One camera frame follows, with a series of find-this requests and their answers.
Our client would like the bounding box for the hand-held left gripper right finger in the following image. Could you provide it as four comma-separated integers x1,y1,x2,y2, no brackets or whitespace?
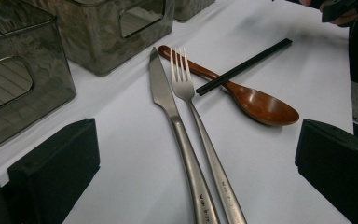
294,119,358,224

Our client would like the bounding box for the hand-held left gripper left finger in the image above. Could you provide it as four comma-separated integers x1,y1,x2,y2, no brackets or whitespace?
1,118,101,224

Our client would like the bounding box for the smoky clear plastic bin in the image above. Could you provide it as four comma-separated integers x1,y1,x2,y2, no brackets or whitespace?
27,0,175,77
0,0,77,157
173,0,216,22

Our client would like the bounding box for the brown wooden spoon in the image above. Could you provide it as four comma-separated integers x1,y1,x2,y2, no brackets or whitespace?
157,45,300,127

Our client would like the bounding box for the black chopstick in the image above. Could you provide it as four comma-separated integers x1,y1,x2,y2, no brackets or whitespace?
198,40,294,97
195,37,291,94

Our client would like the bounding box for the steel table knife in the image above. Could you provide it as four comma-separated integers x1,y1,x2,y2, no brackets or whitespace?
148,46,222,224

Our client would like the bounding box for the steel fork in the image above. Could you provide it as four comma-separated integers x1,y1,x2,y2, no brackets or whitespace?
170,47,248,224

